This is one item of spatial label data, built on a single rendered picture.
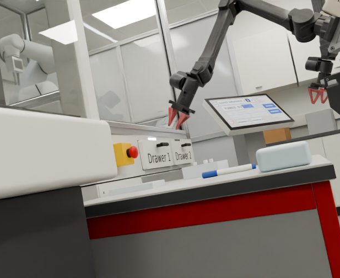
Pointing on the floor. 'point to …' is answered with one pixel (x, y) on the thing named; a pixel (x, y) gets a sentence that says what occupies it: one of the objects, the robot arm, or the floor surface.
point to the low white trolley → (223, 227)
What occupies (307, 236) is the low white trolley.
